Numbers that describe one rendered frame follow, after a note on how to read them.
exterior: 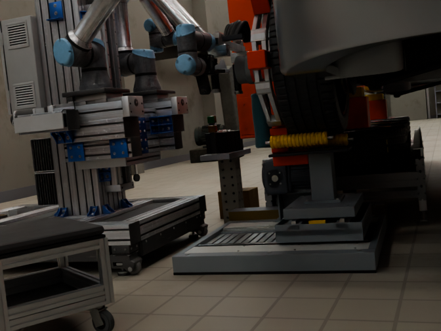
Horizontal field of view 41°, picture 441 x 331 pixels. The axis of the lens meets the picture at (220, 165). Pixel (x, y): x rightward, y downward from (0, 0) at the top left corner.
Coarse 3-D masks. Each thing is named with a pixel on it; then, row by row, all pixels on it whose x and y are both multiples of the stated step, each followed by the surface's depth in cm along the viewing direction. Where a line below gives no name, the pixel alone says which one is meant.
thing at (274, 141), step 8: (272, 136) 255; (280, 136) 254; (288, 136) 252; (296, 136) 250; (304, 136) 249; (312, 136) 248; (320, 136) 246; (328, 136) 247; (272, 144) 253; (280, 144) 253; (288, 144) 252; (296, 144) 251; (304, 144) 250; (312, 144) 249
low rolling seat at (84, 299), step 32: (32, 224) 197; (64, 224) 190; (0, 256) 162; (32, 256) 167; (64, 256) 211; (0, 288) 162; (32, 288) 204; (64, 288) 201; (96, 288) 179; (0, 320) 162; (32, 320) 168; (96, 320) 181
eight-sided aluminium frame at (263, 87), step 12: (264, 24) 241; (252, 36) 239; (264, 36) 237; (252, 48) 239; (264, 48) 238; (264, 72) 239; (264, 84) 239; (264, 96) 247; (264, 108) 248; (276, 108) 248; (276, 120) 253
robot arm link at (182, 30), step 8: (184, 24) 223; (192, 24) 225; (176, 32) 226; (184, 32) 223; (192, 32) 224; (184, 40) 223; (192, 40) 224; (200, 40) 229; (184, 48) 224; (192, 48) 224; (200, 48) 232
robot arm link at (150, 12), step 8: (144, 0) 313; (144, 8) 318; (152, 8) 316; (152, 16) 320; (160, 16) 320; (160, 24) 323; (168, 24) 325; (168, 32) 326; (168, 40) 329; (176, 40) 328
